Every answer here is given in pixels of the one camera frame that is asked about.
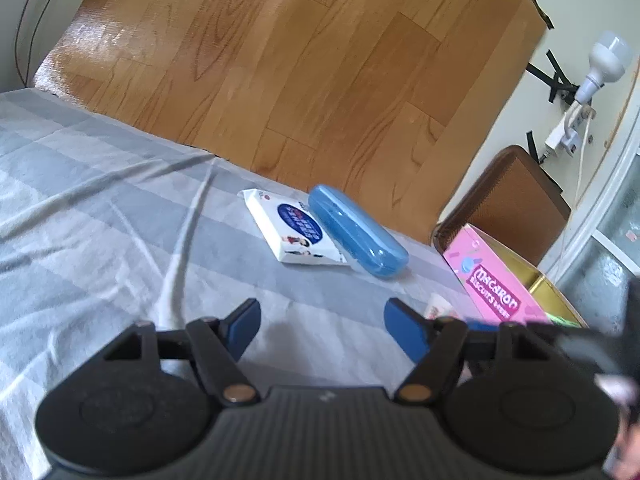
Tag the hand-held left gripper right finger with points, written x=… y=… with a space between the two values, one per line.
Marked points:
x=405 y=327

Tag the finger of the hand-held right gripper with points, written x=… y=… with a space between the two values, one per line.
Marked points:
x=585 y=347

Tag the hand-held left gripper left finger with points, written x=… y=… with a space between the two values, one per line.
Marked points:
x=244 y=327

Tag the pink biscuit tin box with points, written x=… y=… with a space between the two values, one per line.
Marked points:
x=492 y=292

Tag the white tissue pack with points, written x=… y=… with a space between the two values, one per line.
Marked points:
x=287 y=230

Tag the blue glasses case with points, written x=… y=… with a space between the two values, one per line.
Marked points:
x=355 y=230

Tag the black tape strip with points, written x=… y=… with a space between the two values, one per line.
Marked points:
x=533 y=146
x=542 y=10

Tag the white power adapter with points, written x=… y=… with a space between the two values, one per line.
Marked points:
x=562 y=137

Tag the wood grain backdrop sheet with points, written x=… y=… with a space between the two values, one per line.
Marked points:
x=300 y=70

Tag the crossed black tape strips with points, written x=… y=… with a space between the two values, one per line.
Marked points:
x=555 y=77

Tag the white lamp bulb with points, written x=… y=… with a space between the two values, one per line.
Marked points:
x=607 y=57

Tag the white window frame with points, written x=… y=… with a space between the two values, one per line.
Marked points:
x=600 y=200

